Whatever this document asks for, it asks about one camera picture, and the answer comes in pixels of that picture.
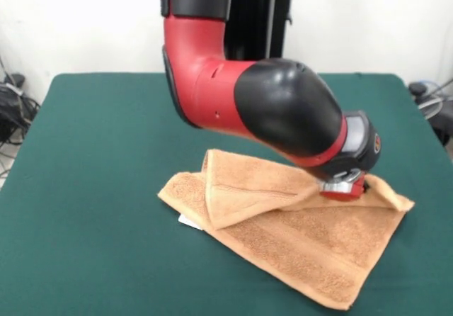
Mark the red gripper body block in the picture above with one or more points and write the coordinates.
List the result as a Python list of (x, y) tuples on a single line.
[(341, 195)]

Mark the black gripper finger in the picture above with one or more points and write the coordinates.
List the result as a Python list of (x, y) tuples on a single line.
[(367, 187)]

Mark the tan terry towel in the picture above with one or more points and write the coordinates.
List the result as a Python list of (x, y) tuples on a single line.
[(301, 245)]

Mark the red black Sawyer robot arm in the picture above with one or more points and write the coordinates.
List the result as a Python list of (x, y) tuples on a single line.
[(265, 110)]

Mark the black round floor foot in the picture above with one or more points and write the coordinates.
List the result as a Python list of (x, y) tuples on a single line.
[(418, 88)]

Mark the dark green table cloth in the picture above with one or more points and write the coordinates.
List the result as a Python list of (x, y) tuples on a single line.
[(70, 241)]

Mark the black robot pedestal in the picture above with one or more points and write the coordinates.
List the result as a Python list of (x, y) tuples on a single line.
[(255, 18)]

